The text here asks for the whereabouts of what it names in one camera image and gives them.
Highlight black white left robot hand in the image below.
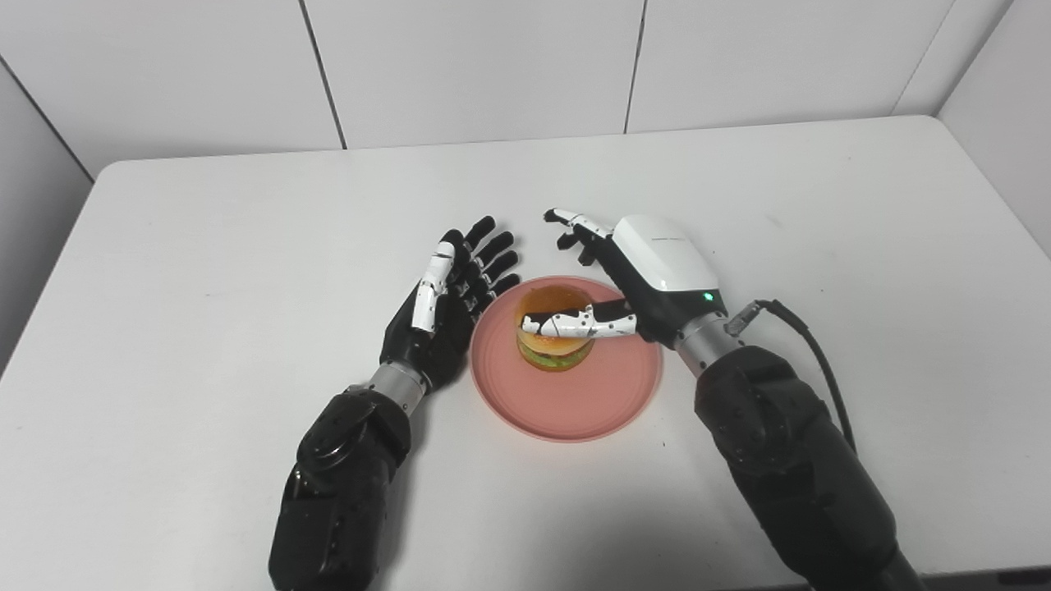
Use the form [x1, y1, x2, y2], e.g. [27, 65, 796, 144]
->
[379, 216, 522, 393]

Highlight toy hamburger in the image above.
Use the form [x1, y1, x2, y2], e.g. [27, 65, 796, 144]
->
[516, 284, 596, 373]

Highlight pink round plate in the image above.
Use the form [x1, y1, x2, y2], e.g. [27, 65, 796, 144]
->
[470, 276, 663, 444]

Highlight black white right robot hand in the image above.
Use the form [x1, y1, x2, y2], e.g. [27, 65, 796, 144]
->
[521, 208, 729, 350]

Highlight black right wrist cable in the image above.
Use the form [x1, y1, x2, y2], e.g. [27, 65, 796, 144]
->
[724, 299, 857, 456]

